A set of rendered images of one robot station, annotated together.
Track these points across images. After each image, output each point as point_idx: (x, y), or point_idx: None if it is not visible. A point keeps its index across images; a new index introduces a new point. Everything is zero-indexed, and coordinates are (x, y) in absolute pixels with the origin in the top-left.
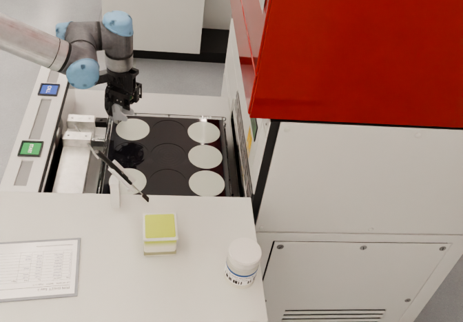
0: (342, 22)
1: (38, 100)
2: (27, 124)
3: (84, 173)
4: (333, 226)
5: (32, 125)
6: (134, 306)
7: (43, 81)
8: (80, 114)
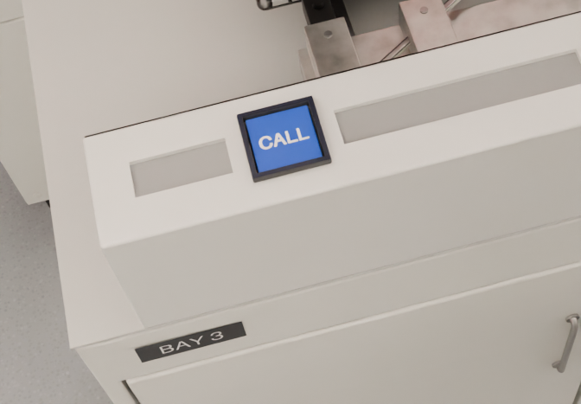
0: None
1: (359, 146)
2: (516, 119)
3: None
4: None
5: (511, 101)
6: None
7: (231, 183)
8: (317, 65)
